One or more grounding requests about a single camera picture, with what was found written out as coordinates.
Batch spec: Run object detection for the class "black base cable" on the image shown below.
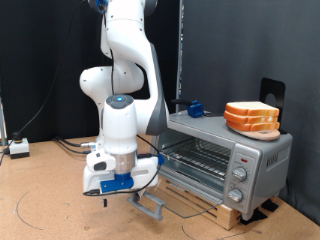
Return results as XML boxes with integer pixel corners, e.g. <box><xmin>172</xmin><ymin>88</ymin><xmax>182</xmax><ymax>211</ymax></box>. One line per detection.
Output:
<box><xmin>57</xmin><ymin>139</ymin><xmax>93</xmax><ymax>156</ymax></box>

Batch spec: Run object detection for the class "silver oven knob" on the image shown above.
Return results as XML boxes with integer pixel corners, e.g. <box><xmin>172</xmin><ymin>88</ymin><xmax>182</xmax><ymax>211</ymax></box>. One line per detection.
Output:
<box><xmin>232</xmin><ymin>166</ymin><xmax>248</xmax><ymax>183</ymax></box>
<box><xmin>227</xmin><ymin>188</ymin><xmax>244</xmax><ymax>204</ymax></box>

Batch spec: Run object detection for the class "black cable silver connector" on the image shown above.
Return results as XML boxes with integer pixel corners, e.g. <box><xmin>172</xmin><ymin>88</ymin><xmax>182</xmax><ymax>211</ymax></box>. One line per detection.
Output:
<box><xmin>53</xmin><ymin>135</ymin><xmax>98</xmax><ymax>149</ymax></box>

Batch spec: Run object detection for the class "grey emergency stop box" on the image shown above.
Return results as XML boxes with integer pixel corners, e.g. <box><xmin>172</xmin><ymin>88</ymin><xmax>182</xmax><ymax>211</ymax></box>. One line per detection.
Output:
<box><xmin>8</xmin><ymin>132</ymin><xmax>31</xmax><ymax>160</ymax></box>

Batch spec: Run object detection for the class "vertical aluminium pole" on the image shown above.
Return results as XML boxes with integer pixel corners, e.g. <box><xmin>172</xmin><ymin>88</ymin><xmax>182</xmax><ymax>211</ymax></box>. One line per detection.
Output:
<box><xmin>175</xmin><ymin>0</ymin><xmax>185</xmax><ymax>114</ymax></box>

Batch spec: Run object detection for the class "black metal bookend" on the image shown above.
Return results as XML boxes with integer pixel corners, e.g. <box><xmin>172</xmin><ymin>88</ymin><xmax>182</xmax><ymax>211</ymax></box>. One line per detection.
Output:
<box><xmin>259</xmin><ymin>77</ymin><xmax>286</xmax><ymax>135</ymax></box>

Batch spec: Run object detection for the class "long black hanging cable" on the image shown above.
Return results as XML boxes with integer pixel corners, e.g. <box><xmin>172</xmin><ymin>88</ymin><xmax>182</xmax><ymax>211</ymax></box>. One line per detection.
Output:
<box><xmin>0</xmin><ymin>0</ymin><xmax>86</xmax><ymax>165</ymax></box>

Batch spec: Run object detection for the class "blue cable clip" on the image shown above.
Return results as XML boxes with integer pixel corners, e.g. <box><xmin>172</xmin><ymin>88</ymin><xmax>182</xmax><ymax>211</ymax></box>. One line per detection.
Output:
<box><xmin>94</xmin><ymin>0</ymin><xmax>110</xmax><ymax>15</ymax></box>

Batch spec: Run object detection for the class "black foam pad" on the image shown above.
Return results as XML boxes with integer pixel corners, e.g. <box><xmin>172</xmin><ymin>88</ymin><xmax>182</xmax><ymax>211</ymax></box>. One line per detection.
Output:
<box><xmin>261</xmin><ymin>199</ymin><xmax>280</xmax><ymax>213</ymax></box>
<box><xmin>240</xmin><ymin>207</ymin><xmax>268</xmax><ymax>226</ymax></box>

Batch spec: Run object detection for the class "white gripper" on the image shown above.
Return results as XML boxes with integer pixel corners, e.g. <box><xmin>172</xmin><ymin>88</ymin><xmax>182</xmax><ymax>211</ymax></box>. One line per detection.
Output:
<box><xmin>82</xmin><ymin>155</ymin><xmax>160</xmax><ymax>208</ymax></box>

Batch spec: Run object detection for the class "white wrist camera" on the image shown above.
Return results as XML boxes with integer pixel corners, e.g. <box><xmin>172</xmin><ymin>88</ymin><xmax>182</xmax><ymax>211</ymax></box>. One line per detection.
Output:
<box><xmin>85</xmin><ymin>148</ymin><xmax>117</xmax><ymax>173</ymax></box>

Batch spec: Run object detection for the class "wooden block base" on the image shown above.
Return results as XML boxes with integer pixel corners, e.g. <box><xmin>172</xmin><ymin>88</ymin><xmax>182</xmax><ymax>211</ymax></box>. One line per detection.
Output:
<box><xmin>156</xmin><ymin>176</ymin><xmax>243</xmax><ymax>232</ymax></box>

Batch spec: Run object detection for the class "glass oven door grey handle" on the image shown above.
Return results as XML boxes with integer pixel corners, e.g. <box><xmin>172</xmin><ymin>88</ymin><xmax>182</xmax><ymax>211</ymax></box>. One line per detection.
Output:
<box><xmin>125</xmin><ymin>166</ymin><xmax>225</xmax><ymax>222</ymax></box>

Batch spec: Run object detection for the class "wire oven rack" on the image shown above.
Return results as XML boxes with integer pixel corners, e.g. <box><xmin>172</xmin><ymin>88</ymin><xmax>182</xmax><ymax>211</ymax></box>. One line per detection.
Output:
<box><xmin>160</xmin><ymin>137</ymin><xmax>232</xmax><ymax>181</ymax></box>

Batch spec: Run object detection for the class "silver toaster oven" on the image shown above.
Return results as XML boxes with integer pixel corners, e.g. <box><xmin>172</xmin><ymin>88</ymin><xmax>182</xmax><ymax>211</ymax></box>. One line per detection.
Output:
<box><xmin>151</xmin><ymin>109</ymin><xmax>294</xmax><ymax>222</ymax></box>

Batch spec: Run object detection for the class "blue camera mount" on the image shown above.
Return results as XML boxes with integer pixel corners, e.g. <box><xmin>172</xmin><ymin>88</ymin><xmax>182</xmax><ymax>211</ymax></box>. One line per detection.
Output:
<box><xmin>99</xmin><ymin>172</ymin><xmax>135</xmax><ymax>194</ymax></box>

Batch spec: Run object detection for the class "black camera cable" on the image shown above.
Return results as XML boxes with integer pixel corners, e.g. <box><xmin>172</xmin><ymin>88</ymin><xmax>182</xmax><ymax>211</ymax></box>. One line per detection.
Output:
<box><xmin>82</xmin><ymin>9</ymin><xmax>165</xmax><ymax>198</ymax></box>

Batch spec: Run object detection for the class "blue spatula grip block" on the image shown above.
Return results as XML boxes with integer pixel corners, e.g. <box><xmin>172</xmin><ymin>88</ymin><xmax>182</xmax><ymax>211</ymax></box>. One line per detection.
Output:
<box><xmin>187</xmin><ymin>99</ymin><xmax>205</xmax><ymax>118</ymax></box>

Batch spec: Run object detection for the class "white bread slice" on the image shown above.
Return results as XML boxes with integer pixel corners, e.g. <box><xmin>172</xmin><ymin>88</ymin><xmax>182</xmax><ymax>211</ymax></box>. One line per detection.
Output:
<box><xmin>225</xmin><ymin>119</ymin><xmax>280</xmax><ymax>132</ymax></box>
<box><xmin>223</xmin><ymin>110</ymin><xmax>280</xmax><ymax>125</ymax></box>
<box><xmin>225</xmin><ymin>100</ymin><xmax>280</xmax><ymax>118</ymax></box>

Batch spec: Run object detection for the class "metal frame leg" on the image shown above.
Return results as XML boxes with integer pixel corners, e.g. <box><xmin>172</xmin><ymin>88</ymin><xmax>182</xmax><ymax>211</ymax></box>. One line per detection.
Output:
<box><xmin>0</xmin><ymin>98</ymin><xmax>7</xmax><ymax>147</ymax></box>

